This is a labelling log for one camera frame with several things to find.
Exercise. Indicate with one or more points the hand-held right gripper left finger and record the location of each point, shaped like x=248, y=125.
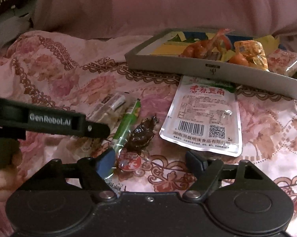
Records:
x=106, y=160

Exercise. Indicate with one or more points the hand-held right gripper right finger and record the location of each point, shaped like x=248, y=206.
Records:
x=194, y=160

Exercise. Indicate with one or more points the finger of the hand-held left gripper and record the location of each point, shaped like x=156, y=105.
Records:
x=99, y=130

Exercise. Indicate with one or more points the round red label snack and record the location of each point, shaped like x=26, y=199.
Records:
x=129, y=161

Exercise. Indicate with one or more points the clear packet of beige cakes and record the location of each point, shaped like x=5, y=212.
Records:
x=108, y=108

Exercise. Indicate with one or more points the green sausage stick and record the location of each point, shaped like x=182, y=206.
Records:
x=125, y=126

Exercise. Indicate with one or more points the white snack pouch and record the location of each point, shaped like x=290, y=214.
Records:
x=202, y=113

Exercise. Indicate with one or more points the grey cardboard box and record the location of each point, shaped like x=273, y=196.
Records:
x=188, y=68

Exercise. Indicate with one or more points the red orange snack packet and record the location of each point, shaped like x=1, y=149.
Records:
x=202, y=47

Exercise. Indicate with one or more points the gold foil snack packet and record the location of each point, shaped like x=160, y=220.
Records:
x=251, y=53

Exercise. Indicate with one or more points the person's left hand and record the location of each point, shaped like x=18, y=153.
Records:
x=4, y=179

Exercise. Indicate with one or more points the dark brown wrapped snack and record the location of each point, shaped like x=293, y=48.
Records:
x=141, y=134

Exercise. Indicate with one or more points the pink floral bed sheet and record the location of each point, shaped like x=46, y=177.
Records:
x=64, y=74

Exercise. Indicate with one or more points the grey cloth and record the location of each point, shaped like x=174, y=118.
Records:
x=10, y=29

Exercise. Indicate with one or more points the pink rice cracker packet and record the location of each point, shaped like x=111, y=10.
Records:
x=285, y=61

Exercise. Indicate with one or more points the pink pillow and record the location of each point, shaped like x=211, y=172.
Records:
x=163, y=5

